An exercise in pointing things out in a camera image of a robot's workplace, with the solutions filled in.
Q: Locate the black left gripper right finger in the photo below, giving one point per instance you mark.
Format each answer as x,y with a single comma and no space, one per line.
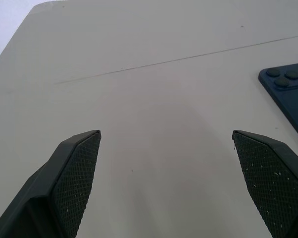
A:
267,178

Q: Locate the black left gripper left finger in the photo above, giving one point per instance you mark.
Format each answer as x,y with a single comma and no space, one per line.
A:
64,183

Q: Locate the dark blue smartphone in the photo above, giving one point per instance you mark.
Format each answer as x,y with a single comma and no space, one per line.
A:
295,104

